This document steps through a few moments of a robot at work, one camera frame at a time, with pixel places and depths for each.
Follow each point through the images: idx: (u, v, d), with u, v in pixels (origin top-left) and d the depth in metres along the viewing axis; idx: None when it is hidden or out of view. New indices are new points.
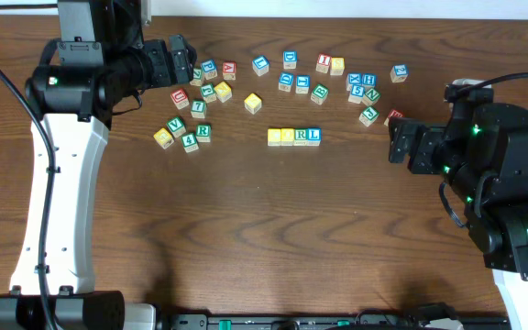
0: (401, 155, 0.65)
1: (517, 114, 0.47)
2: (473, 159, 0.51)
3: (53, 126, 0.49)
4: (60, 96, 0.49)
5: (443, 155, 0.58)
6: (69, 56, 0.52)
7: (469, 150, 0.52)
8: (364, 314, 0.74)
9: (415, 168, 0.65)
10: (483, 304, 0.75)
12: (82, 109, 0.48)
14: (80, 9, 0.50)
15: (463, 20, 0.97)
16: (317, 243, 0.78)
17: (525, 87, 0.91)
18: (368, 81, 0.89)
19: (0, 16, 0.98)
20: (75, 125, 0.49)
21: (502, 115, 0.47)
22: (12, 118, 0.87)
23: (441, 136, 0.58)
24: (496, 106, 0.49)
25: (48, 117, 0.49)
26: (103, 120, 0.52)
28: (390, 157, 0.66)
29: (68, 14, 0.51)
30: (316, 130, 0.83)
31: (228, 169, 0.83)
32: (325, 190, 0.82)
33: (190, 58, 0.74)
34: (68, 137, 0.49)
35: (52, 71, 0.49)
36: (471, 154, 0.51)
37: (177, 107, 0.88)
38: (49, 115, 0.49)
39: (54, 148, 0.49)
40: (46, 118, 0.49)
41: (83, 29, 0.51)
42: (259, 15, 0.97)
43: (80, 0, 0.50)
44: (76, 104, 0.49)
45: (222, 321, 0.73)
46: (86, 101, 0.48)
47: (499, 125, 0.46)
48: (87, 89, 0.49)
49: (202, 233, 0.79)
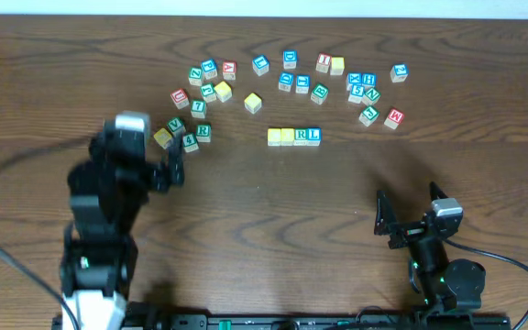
0: (383, 232, 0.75)
1: (474, 281, 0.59)
2: (432, 285, 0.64)
3: (81, 306, 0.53)
4: (90, 278, 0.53)
5: (420, 256, 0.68)
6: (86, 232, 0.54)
7: (433, 275, 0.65)
8: (364, 314, 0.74)
9: (394, 247, 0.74)
10: (483, 304, 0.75)
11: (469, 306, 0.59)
12: (109, 290, 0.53)
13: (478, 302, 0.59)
14: (93, 207, 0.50)
15: (464, 20, 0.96)
16: (317, 243, 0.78)
17: (524, 87, 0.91)
18: (368, 80, 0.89)
19: None
20: (102, 300, 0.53)
21: (464, 280, 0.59)
22: (12, 118, 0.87)
23: (417, 238, 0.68)
24: (464, 269, 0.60)
25: (78, 295, 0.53)
26: (128, 284, 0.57)
28: (375, 230, 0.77)
29: (81, 210, 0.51)
30: (316, 130, 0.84)
31: (228, 169, 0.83)
32: (325, 190, 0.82)
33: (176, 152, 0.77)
34: (94, 316, 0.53)
35: (77, 256, 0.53)
36: (433, 280, 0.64)
37: (177, 107, 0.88)
38: (77, 294, 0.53)
39: (82, 322, 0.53)
40: (75, 293, 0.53)
41: (98, 217, 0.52)
42: (259, 14, 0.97)
43: (91, 200, 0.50)
44: (101, 282, 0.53)
45: (222, 321, 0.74)
46: (110, 286, 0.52)
47: (456, 290, 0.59)
48: (113, 270, 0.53)
49: (202, 233, 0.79)
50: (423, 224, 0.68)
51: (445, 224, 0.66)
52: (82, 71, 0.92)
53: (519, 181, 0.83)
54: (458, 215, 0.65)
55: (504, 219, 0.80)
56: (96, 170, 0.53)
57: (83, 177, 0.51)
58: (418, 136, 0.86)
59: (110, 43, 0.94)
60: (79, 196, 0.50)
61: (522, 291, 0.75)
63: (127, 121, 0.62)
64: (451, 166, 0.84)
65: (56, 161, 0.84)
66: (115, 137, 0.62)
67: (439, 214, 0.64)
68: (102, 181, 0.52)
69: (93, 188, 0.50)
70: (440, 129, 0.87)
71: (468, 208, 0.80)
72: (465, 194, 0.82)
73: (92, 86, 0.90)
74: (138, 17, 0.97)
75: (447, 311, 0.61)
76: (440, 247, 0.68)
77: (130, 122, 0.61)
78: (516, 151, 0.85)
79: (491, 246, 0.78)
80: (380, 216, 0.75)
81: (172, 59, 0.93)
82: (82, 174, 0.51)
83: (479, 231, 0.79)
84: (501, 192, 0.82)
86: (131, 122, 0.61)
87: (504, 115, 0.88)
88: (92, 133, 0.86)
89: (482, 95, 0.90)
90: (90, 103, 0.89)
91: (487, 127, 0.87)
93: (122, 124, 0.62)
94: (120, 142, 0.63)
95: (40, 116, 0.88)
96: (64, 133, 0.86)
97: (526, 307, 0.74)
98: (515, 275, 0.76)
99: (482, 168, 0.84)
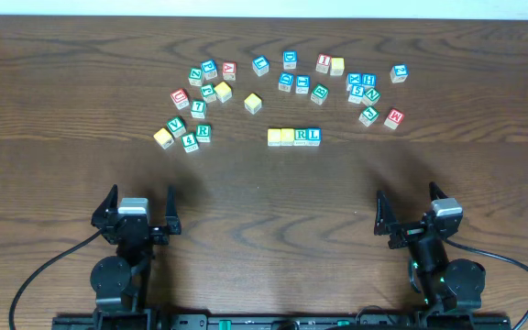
0: (383, 232, 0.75)
1: (474, 283, 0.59)
2: (433, 288, 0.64)
3: None
4: None
5: (420, 257, 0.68)
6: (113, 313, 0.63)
7: (434, 279, 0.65)
8: (364, 314, 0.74)
9: (394, 247, 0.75)
10: (483, 304, 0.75)
11: (467, 309, 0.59)
12: None
13: (478, 303, 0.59)
14: (115, 302, 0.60)
15: (463, 21, 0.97)
16: (317, 243, 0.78)
17: (524, 87, 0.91)
18: (368, 81, 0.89)
19: (0, 16, 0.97)
20: None
21: (463, 283, 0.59)
22: (13, 119, 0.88)
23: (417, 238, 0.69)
24: (464, 270, 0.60)
25: None
26: None
28: (375, 230, 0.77)
29: (106, 305, 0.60)
30: (316, 130, 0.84)
31: (228, 169, 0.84)
32: (325, 190, 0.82)
33: (181, 198, 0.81)
34: None
35: None
36: (434, 283, 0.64)
37: (178, 107, 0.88)
38: None
39: None
40: None
41: (120, 306, 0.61)
42: (259, 15, 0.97)
43: (114, 297, 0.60)
44: None
45: (222, 321, 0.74)
46: None
47: (457, 293, 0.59)
48: None
49: (201, 233, 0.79)
50: (424, 224, 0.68)
51: (445, 225, 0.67)
52: (82, 71, 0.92)
53: (518, 181, 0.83)
54: (457, 215, 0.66)
55: (504, 219, 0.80)
56: (115, 267, 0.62)
57: (104, 276, 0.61)
58: (417, 136, 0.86)
59: (111, 44, 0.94)
60: (103, 295, 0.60)
61: (522, 291, 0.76)
63: (129, 206, 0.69)
64: (451, 166, 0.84)
65: (56, 160, 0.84)
66: (121, 223, 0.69)
67: (439, 214, 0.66)
68: (121, 279, 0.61)
69: (114, 287, 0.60)
70: (439, 130, 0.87)
71: (468, 208, 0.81)
72: (464, 194, 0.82)
73: (92, 87, 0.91)
74: (138, 18, 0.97)
75: (447, 311, 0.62)
76: (440, 247, 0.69)
77: (131, 208, 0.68)
78: (516, 152, 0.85)
79: (491, 246, 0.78)
80: (380, 216, 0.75)
81: (172, 60, 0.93)
82: (102, 273, 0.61)
83: (479, 231, 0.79)
84: (501, 192, 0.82)
86: (132, 207, 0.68)
87: (504, 115, 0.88)
88: (93, 133, 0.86)
89: (481, 96, 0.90)
90: (91, 104, 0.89)
91: (486, 128, 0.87)
93: (124, 210, 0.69)
94: (126, 227, 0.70)
95: (41, 116, 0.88)
96: (65, 133, 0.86)
97: (526, 307, 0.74)
98: (515, 275, 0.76)
99: (482, 168, 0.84)
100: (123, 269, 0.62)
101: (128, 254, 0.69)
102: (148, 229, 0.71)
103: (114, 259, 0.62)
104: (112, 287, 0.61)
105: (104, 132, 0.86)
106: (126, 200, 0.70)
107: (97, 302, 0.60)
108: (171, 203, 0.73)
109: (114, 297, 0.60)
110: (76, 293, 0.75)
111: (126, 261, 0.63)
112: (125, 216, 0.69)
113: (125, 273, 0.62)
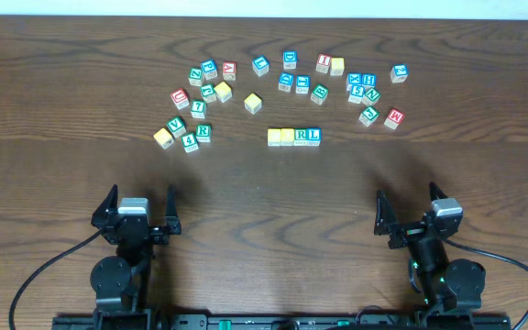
0: (383, 232, 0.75)
1: (474, 283, 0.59)
2: (433, 288, 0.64)
3: None
4: None
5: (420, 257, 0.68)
6: (113, 313, 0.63)
7: (434, 279, 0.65)
8: (364, 314, 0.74)
9: (394, 247, 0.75)
10: (483, 304, 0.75)
11: (467, 309, 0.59)
12: None
13: (478, 303, 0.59)
14: (115, 302, 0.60)
15: (463, 21, 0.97)
16: (317, 243, 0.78)
17: (524, 87, 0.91)
18: (368, 81, 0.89)
19: (0, 16, 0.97)
20: None
21: (463, 284, 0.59)
22: (13, 119, 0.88)
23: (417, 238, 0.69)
24: (464, 270, 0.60)
25: None
26: None
28: (375, 230, 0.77)
29: (106, 305, 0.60)
30: (316, 130, 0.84)
31: (228, 169, 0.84)
32: (325, 190, 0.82)
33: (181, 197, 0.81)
34: None
35: None
36: (434, 282, 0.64)
37: (178, 107, 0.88)
38: None
39: None
40: None
41: (120, 306, 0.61)
42: (258, 15, 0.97)
43: (114, 297, 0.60)
44: None
45: (222, 321, 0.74)
46: None
47: (457, 294, 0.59)
48: None
49: (202, 233, 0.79)
50: (424, 224, 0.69)
51: (445, 225, 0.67)
52: (82, 71, 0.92)
53: (518, 181, 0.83)
54: (457, 215, 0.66)
55: (504, 218, 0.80)
56: (115, 267, 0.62)
57: (104, 276, 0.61)
58: (417, 136, 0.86)
59: (111, 44, 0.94)
60: (103, 295, 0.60)
61: (522, 291, 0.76)
63: (129, 206, 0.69)
64: (451, 166, 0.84)
65: (57, 161, 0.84)
66: (121, 223, 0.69)
67: (439, 214, 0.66)
68: (121, 279, 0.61)
69: (115, 287, 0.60)
70: (439, 129, 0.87)
71: (467, 208, 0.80)
72: (464, 194, 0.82)
73: (93, 87, 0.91)
74: (138, 19, 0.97)
75: (447, 311, 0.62)
76: (440, 247, 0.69)
77: (131, 208, 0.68)
78: (516, 151, 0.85)
79: (491, 246, 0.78)
80: (380, 216, 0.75)
81: (172, 60, 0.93)
82: (102, 273, 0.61)
83: (479, 231, 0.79)
84: (501, 192, 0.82)
86: (132, 208, 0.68)
87: (504, 115, 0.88)
88: (93, 134, 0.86)
89: (481, 96, 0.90)
90: (91, 104, 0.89)
91: (486, 128, 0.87)
93: (124, 210, 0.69)
94: (126, 227, 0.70)
95: (41, 116, 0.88)
96: (65, 133, 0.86)
97: (526, 307, 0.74)
98: (515, 275, 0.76)
99: (482, 168, 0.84)
100: (123, 269, 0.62)
101: (129, 254, 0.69)
102: (148, 229, 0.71)
103: (114, 259, 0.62)
104: (112, 288, 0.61)
105: (104, 132, 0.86)
106: (126, 200, 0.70)
107: (98, 302, 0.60)
108: (170, 203, 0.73)
109: (114, 297, 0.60)
110: (76, 294, 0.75)
111: (126, 261, 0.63)
112: (125, 217, 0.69)
113: (125, 273, 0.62)
